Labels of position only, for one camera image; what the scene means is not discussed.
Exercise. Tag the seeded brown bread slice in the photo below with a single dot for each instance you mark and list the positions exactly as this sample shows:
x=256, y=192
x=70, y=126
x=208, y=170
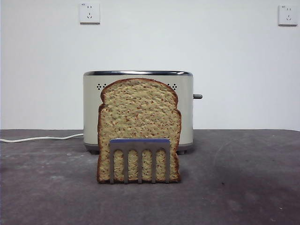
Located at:
x=138, y=112

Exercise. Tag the grey toaster lever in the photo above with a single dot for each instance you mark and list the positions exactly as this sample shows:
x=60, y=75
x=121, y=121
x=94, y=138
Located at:
x=198, y=96

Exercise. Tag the metal toast rack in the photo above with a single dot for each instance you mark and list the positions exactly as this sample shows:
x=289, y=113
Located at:
x=139, y=144

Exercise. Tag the stainless steel toaster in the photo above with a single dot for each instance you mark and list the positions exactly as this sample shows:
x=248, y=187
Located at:
x=91, y=112

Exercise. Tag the white wall socket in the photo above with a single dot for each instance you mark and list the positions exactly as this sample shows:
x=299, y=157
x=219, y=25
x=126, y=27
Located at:
x=89, y=13
x=288, y=15

